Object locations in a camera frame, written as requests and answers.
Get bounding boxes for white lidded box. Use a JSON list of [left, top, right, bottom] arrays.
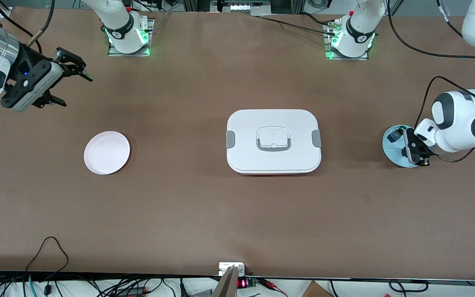
[[226, 109, 322, 176]]

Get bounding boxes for light blue round plate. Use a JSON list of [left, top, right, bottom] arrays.
[[382, 125, 422, 168]]

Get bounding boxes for pink round plate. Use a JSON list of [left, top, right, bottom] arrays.
[[84, 131, 131, 175]]

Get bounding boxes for brown cardboard piece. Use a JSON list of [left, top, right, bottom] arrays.
[[302, 280, 334, 297]]

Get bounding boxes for red clip leads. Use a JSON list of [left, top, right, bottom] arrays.
[[258, 278, 288, 297]]

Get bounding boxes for black power adapter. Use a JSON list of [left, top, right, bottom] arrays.
[[116, 287, 148, 297]]

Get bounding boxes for small white device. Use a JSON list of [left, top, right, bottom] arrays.
[[219, 262, 246, 276]]

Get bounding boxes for grey wooden bar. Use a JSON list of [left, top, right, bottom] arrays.
[[212, 266, 239, 297]]

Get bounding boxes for blue black switch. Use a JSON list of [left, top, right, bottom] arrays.
[[387, 126, 405, 143]]

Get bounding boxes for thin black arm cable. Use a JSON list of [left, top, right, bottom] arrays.
[[0, 0, 42, 54]]

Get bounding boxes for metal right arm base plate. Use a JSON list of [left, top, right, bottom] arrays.
[[107, 18, 155, 57]]

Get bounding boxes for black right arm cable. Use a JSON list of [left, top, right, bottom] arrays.
[[26, 0, 55, 47]]

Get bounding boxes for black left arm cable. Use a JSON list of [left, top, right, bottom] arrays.
[[386, 0, 475, 129]]

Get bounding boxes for black coiled floor cable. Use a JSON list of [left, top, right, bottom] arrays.
[[389, 279, 429, 297]]

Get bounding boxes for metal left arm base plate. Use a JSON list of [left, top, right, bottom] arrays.
[[323, 23, 369, 61]]

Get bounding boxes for black looped table cable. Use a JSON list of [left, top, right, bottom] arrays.
[[25, 236, 70, 276]]

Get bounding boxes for black cable to base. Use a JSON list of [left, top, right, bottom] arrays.
[[257, 12, 338, 36]]

